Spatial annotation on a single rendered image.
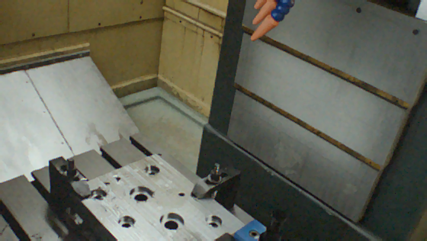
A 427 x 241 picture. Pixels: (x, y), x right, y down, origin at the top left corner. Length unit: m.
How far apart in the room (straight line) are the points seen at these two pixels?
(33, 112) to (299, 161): 0.93
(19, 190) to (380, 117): 0.83
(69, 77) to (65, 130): 0.25
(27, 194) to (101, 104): 0.71
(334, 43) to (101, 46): 1.12
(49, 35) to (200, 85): 0.66
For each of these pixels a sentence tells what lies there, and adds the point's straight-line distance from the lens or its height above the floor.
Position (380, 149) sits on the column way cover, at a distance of 1.04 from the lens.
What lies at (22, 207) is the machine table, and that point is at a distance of 1.06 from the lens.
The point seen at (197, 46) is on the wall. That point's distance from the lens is 1.91.
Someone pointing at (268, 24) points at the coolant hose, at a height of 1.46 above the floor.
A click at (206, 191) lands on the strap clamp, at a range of 0.95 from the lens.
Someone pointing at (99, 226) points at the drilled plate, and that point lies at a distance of 0.90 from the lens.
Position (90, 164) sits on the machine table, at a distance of 1.17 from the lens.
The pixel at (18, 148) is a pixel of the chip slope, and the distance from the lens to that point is 1.54.
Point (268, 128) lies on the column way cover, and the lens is 1.21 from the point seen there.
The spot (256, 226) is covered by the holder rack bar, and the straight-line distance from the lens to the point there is 0.57.
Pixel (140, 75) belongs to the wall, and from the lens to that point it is 2.09.
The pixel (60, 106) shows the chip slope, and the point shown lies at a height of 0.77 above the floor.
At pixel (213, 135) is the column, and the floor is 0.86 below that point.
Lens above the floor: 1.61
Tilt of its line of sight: 30 degrees down
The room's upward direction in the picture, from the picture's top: 10 degrees clockwise
